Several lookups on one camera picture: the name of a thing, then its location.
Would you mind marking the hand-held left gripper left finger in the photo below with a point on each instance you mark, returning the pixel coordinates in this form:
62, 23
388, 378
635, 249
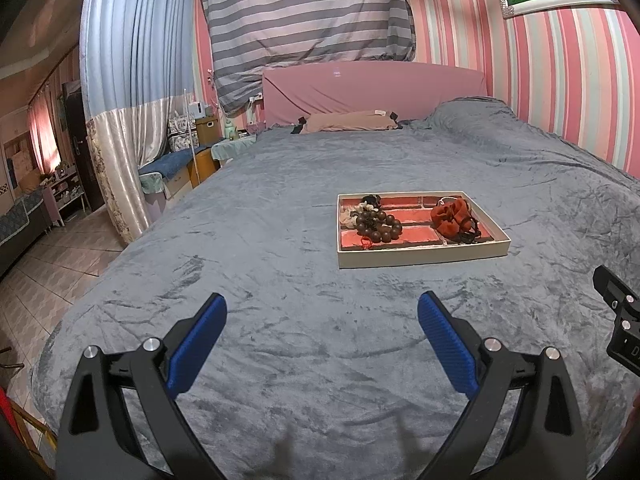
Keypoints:
197, 345

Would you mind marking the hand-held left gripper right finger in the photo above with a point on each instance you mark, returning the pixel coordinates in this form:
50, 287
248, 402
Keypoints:
447, 345

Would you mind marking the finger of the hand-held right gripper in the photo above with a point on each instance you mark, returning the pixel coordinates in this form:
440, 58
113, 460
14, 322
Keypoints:
611, 287

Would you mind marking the shallow brick-print tray box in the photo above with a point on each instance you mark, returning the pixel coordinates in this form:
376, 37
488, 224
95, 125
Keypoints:
415, 255

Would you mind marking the red scrunchie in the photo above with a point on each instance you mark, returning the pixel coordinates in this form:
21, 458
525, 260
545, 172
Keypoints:
447, 217

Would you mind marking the cream scrunchie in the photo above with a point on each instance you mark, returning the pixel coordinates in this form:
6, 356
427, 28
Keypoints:
349, 215

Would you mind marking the black scrunchie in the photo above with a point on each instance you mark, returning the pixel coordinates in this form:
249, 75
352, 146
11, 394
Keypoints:
472, 230

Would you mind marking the blue cushioned bench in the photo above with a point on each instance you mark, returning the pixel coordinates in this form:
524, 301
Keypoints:
170, 162

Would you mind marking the low shelf with small things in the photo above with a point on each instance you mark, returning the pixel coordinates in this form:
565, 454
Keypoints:
65, 195

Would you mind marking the nightstand with pale green cloth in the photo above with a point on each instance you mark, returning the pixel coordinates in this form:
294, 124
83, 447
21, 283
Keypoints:
232, 147

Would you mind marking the thin white pole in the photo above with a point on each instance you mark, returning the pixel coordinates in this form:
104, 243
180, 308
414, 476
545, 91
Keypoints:
189, 135

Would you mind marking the dark sofa with patterned cover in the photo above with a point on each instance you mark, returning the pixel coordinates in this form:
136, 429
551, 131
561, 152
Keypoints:
22, 225

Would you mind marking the floral storage box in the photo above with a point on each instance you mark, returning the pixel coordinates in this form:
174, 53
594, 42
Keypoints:
180, 132

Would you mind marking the green jar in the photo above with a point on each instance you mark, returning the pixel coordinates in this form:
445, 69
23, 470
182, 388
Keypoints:
231, 130

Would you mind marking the dark door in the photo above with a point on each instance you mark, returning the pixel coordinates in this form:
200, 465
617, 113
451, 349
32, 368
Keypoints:
82, 150

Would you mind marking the small white device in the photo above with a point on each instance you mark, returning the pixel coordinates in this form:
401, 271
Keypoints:
196, 110

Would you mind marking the tan pillow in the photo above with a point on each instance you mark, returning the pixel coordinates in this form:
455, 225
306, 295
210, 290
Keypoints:
350, 121

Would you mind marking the pink window curtain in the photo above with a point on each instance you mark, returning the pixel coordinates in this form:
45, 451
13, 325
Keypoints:
44, 135

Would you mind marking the blue and cream curtain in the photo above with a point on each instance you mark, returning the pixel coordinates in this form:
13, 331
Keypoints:
135, 85

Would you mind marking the pink headboard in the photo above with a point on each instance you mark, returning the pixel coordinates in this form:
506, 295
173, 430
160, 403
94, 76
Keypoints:
375, 87

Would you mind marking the grey striped hanging duvet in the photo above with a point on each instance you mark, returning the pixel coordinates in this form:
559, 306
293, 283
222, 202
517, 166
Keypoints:
305, 20

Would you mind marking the wooden chair frame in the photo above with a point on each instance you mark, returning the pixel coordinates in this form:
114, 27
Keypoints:
22, 420

